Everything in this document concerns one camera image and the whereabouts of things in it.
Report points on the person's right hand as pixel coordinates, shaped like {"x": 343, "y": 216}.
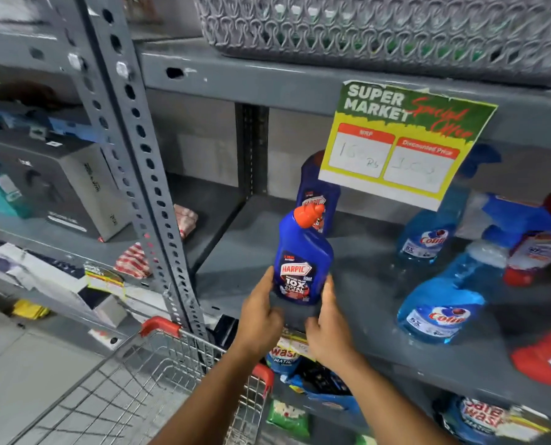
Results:
{"x": 331, "y": 336}

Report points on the person's left hand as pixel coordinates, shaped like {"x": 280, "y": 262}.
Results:
{"x": 254, "y": 326}

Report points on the person's left thumb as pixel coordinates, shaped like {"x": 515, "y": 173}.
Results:
{"x": 262, "y": 289}

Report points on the person's right thumb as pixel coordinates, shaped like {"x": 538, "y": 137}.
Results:
{"x": 327, "y": 296}

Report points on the blue cleaner bottle orange cap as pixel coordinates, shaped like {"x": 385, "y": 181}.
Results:
{"x": 313, "y": 183}
{"x": 301, "y": 254}

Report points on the person's left forearm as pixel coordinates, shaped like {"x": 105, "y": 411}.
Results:
{"x": 206, "y": 403}

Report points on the person's right forearm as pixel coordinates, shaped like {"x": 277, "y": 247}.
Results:
{"x": 386, "y": 403}

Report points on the blue white detergent pouch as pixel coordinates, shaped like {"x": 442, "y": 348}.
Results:
{"x": 282, "y": 359}

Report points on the blue detergent refill pack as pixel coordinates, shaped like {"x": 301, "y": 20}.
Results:
{"x": 324, "y": 386}

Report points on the blue glass cleaner spray bottle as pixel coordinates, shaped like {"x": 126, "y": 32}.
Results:
{"x": 521, "y": 213}
{"x": 426, "y": 236}
{"x": 442, "y": 305}

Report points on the green white packet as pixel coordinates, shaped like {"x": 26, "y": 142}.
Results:
{"x": 288, "y": 417}

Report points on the red white checkered cloth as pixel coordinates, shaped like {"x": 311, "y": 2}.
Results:
{"x": 134, "y": 261}

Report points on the green yellow price sign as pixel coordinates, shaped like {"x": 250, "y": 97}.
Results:
{"x": 396, "y": 148}

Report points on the blue detergent bottle white label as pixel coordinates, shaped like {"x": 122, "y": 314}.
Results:
{"x": 479, "y": 421}

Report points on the red bottle white label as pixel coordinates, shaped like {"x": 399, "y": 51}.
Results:
{"x": 535, "y": 254}
{"x": 546, "y": 359}

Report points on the white flat product box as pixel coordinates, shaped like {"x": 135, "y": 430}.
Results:
{"x": 48, "y": 278}

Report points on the grey metal shelf rack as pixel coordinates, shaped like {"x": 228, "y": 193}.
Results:
{"x": 220, "y": 76}

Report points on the black product box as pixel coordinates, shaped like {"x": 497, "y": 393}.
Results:
{"x": 62, "y": 180}

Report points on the yellow packet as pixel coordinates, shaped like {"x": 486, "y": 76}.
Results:
{"x": 29, "y": 309}

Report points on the grey woven plastic basket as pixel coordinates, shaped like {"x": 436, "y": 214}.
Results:
{"x": 386, "y": 27}

